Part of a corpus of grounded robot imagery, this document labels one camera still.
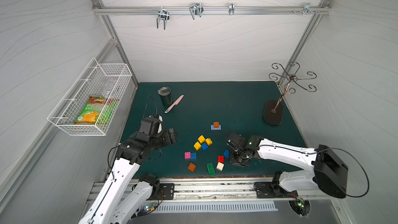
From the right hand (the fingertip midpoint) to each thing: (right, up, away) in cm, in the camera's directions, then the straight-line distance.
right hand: (229, 161), depth 81 cm
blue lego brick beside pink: (-20, +2, +3) cm, 20 cm away
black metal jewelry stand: (+33, +26, +21) cm, 47 cm away
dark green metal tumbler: (-39, +35, +21) cm, 56 cm away
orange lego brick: (-6, +18, +12) cm, 22 cm away
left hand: (-29, +16, -8) cm, 34 cm away
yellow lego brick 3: (-11, +8, +8) cm, 16 cm away
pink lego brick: (-23, +2, +3) cm, 23 cm away
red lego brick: (-5, +1, +1) cm, 5 cm away
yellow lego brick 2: (-18, +7, +6) cm, 20 cm away
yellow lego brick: (-15, +10, +8) cm, 20 cm away
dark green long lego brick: (-10, -4, -1) cm, 11 cm away
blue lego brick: (-14, +6, +7) cm, 16 cm away
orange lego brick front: (-20, -3, -1) cm, 20 cm away
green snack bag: (-58, +29, -18) cm, 67 cm away
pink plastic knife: (-34, +30, +27) cm, 52 cm away
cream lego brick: (-5, -2, -1) cm, 6 cm away
